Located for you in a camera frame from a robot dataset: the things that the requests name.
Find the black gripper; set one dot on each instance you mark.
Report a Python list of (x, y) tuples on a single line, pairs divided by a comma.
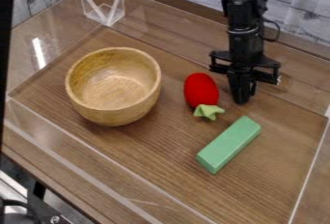
[(245, 56)]

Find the red plush fruit green leaf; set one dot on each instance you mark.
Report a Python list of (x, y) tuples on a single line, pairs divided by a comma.
[(203, 95)]

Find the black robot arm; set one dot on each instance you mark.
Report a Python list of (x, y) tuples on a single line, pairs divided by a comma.
[(247, 15)]

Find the green rectangular block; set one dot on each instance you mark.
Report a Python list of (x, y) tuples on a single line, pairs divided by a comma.
[(225, 147)]

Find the light wooden bowl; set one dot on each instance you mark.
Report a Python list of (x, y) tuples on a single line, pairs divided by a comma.
[(114, 85)]

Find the black table leg clamp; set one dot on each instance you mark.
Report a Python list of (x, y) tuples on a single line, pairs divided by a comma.
[(44, 213)]

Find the clear acrylic corner bracket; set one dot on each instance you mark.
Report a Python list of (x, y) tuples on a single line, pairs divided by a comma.
[(105, 14)]

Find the clear acrylic tray wall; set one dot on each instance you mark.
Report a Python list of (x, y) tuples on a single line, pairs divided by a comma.
[(96, 183)]

